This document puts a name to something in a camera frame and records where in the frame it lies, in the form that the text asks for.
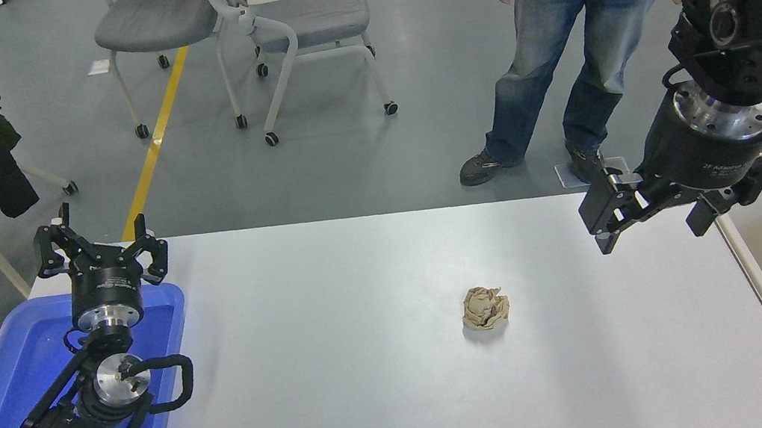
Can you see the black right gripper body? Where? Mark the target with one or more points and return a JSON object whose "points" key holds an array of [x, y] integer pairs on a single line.
{"points": [[691, 164]]}

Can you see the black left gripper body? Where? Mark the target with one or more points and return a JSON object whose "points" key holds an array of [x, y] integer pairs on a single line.
{"points": [[103, 286]]}

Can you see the tan paper ball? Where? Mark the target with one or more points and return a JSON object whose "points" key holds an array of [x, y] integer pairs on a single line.
{"points": [[484, 308]]}

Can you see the white floor plate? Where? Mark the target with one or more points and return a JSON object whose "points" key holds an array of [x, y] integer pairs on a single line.
{"points": [[564, 177]]}

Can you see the grey office chair with armrest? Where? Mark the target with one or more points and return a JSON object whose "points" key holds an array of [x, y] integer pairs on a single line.
{"points": [[320, 8]]}

